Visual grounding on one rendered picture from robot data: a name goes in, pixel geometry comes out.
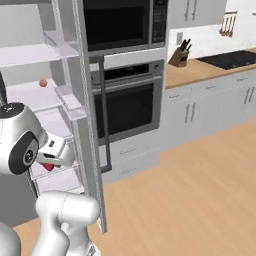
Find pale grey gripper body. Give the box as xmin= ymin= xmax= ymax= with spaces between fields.
xmin=35 ymin=150 xmax=67 ymax=168

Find grey fridge door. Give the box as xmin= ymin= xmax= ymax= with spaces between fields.
xmin=42 ymin=0 xmax=109 ymax=234

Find grey fridge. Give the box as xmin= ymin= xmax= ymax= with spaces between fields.
xmin=0 ymin=0 xmax=86 ymax=228

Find white drawer cabinet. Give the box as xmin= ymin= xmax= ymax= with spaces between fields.
xmin=98 ymin=130 xmax=164 ymax=186

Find steel and black microwave oven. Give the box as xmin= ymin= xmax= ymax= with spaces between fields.
xmin=82 ymin=0 xmax=170 ymax=55

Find white base cupboards run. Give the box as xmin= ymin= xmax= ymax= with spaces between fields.
xmin=160 ymin=68 xmax=256 ymax=153

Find wooden knife block with knives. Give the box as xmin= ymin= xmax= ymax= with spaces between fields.
xmin=167 ymin=38 xmax=194 ymax=68

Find black hob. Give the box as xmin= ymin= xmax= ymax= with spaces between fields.
xmin=195 ymin=49 xmax=256 ymax=71

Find dark grey fridge door handle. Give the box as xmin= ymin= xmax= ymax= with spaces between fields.
xmin=88 ymin=54 xmax=113 ymax=174

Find white wall cupboards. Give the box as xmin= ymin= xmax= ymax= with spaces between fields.
xmin=167 ymin=0 xmax=228 ymax=30

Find rail with hanging tools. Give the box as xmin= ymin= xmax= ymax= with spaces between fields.
xmin=218 ymin=10 xmax=239 ymax=38

